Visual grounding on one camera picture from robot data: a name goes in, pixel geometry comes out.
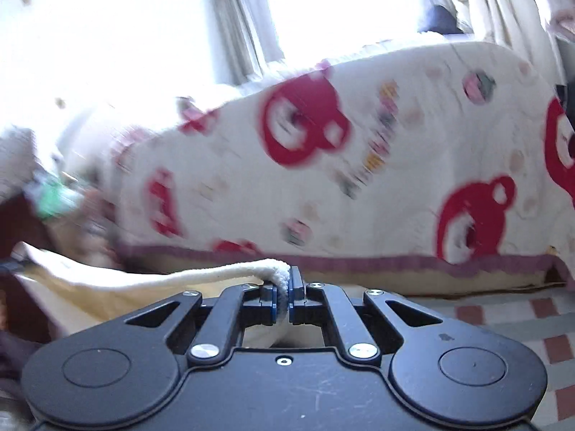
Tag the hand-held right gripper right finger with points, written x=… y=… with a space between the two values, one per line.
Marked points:
x=296 y=296

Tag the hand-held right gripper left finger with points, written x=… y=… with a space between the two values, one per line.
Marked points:
x=268 y=301

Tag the cream white garment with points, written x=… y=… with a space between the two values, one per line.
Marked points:
x=202 y=278

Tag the bear print blanket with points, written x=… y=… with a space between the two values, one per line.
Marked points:
x=404 y=152

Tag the checked bed sheet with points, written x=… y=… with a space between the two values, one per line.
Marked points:
x=516 y=323

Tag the green packet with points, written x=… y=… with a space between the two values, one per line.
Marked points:
x=54 y=197

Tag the wooden drawer cabinet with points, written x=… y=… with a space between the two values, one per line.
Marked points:
x=20 y=278

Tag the purple knit sweater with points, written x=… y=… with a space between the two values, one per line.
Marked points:
x=13 y=359

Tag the grey window curtain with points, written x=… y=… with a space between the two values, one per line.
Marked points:
x=242 y=22

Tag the white fuzzy cloth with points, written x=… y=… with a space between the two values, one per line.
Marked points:
x=15 y=161

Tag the dark cushion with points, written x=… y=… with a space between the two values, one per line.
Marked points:
x=440 y=20

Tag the cream hanging cloth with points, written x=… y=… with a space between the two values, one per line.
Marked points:
x=503 y=9

